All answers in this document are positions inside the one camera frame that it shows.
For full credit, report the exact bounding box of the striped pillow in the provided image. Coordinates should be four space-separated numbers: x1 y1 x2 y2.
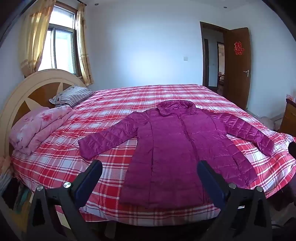
48 85 95 107

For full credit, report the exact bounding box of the red paper door decoration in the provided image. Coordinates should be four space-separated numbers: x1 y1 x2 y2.
233 42 245 55

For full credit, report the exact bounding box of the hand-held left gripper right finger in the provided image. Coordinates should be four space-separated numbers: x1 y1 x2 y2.
196 160 273 241

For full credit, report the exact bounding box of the brown wooden door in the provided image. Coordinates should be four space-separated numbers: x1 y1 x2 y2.
223 27 252 109

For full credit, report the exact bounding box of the bed with red plaid sheet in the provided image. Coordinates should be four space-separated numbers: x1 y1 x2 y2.
10 84 296 226

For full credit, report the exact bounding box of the purple quilted jacket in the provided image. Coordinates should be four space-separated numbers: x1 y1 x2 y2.
78 100 275 208

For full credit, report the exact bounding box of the wooden cabinet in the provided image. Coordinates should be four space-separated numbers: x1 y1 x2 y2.
279 98 296 137

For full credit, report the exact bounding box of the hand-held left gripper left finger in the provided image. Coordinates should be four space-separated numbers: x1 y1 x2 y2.
26 159 103 241

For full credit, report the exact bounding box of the cream and wood headboard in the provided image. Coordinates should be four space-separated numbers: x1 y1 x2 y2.
0 69 89 160

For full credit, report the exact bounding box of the dark wooden door frame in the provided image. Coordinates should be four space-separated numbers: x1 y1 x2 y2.
200 21 230 93

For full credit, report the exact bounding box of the pink floral folded quilt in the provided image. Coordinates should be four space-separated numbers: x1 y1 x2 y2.
9 105 75 156

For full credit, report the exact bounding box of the window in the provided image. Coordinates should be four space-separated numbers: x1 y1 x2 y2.
38 6 78 76

